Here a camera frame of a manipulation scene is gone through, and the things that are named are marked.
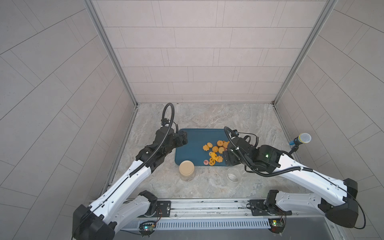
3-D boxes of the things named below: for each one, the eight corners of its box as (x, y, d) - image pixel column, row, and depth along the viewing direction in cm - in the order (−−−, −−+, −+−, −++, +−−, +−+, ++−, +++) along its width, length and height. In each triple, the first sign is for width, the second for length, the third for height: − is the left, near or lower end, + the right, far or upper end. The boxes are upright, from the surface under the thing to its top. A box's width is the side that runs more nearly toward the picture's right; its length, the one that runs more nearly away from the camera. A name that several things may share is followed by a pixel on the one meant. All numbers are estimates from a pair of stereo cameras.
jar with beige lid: (180, 181, 81) (178, 175, 73) (181, 167, 86) (179, 160, 78) (194, 181, 81) (194, 175, 73) (194, 167, 86) (194, 160, 78)
